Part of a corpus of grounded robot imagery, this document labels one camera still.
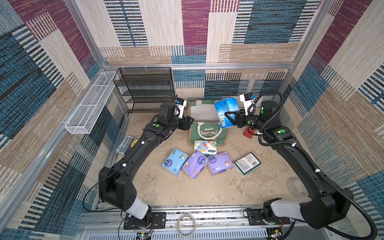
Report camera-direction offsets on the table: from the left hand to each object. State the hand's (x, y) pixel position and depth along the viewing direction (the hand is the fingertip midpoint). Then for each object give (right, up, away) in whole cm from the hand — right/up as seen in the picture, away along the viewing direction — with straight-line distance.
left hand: (189, 118), depth 80 cm
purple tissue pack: (+3, -25, +4) cm, 26 cm away
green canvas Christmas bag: (+8, -3, +2) cm, 8 cm away
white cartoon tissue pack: (+10, -18, +12) cm, 24 cm away
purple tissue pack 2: (+17, -26, +7) cm, 32 cm away
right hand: (+20, +1, -8) cm, 21 cm away
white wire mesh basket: (-50, -2, -10) cm, 51 cm away
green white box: (+32, -26, +5) cm, 42 cm away
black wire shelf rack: (-33, +22, +29) cm, 49 cm away
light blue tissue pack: (-9, -25, +7) cm, 27 cm away
